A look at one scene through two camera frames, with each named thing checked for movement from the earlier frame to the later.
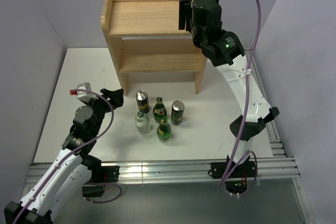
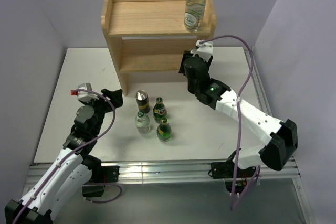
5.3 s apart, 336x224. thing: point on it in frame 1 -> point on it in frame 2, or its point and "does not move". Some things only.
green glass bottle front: x=164 y=131 does not move
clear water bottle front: x=142 y=123 does not move
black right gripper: x=182 y=13 -> x=186 y=54
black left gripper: x=116 y=96 does not move
